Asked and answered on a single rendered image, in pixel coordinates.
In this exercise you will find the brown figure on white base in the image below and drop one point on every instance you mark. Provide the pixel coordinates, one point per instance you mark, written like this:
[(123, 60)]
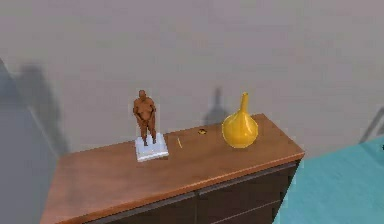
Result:
[(145, 115)]

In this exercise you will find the brown wooden chest of drawers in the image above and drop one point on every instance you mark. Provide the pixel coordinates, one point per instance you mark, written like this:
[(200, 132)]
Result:
[(120, 180)]

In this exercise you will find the small yellow and black object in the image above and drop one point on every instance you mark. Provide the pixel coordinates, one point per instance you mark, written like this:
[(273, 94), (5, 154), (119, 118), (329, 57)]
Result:
[(202, 131)]

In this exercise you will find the small yellow pencil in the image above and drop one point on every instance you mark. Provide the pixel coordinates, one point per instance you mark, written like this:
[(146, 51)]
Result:
[(179, 143)]

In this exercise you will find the yellow long-necked vase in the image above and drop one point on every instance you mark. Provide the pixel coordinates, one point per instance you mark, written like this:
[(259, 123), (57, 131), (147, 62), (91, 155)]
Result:
[(239, 130)]

